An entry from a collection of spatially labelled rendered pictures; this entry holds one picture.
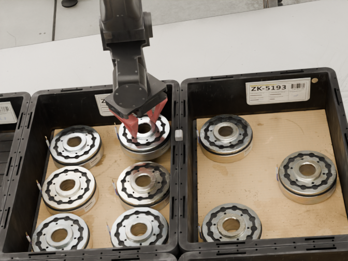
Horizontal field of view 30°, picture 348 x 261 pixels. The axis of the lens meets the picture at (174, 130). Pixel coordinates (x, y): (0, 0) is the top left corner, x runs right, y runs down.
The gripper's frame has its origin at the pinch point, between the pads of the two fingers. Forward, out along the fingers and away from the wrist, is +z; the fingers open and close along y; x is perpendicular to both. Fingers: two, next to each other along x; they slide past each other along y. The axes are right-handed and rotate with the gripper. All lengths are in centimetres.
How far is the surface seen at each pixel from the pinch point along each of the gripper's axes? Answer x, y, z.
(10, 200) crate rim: 0.8, -28.9, -3.9
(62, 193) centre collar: 0.2, -20.0, 2.4
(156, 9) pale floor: 128, 100, 89
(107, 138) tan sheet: 8.1, -4.0, 6.1
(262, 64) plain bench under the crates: 9.5, 43.9, 19.0
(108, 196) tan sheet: -3.9, -13.2, 6.1
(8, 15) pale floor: 182, 51, 90
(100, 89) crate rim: 10.9, -1.2, -3.9
